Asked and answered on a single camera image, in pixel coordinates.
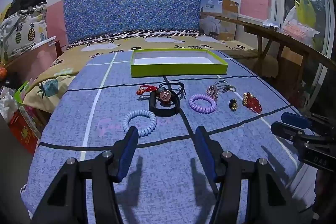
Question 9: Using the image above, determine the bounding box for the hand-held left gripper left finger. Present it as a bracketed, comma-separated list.
[30, 126, 139, 224]

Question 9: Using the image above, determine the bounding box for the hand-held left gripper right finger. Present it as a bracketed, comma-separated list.
[195, 126, 302, 224]

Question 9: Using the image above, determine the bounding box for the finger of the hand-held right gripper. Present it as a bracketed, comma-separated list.
[270, 121, 305, 142]
[281, 112, 313, 130]

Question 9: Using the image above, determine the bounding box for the light blue spiral hair tie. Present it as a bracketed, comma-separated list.
[123, 110, 157, 138]

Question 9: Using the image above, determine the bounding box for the red bead grape ornament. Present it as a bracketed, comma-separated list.
[241, 92, 263, 113]

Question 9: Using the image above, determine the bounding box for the wide black wristband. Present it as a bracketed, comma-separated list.
[149, 93, 180, 118]

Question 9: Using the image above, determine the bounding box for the green shallow cardboard box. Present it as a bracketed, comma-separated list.
[130, 49, 228, 78]

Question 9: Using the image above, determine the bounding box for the blue lined blanket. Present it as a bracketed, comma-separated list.
[20, 49, 317, 224]

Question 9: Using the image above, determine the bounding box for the pink packet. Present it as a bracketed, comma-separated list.
[282, 20, 320, 46]

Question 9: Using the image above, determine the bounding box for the small white packet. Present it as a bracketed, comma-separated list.
[262, 19, 281, 29]

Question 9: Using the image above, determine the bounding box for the red box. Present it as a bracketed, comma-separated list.
[7, 105, 40, 155]

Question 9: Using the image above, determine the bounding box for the yellow-green bag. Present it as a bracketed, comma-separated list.
[294, 0, 317, 27]

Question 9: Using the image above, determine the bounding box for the yellow printed bedsheet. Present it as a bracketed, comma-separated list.
[22, 29, 261, 115]

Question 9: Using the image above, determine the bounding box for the printed cardboard box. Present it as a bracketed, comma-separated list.
[199, 0, 241, 41]

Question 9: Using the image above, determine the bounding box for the green paper bag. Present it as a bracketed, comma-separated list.
[14, 81, 31, 104]

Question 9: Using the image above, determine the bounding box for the pink storage box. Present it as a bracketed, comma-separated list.
[5, 36, 63, 84]

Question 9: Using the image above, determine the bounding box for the white plastic bag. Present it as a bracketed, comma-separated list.
[0, 86, 18, 120]

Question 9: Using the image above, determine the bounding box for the blue floral headboard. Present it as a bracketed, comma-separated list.
[62, 0, 219, 45]

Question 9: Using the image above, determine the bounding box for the pineapple print pillow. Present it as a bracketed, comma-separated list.
[0, 5, 48, 63]

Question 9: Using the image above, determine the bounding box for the purple spiral hair tie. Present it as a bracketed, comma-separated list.
[188, 93, 216, 114]

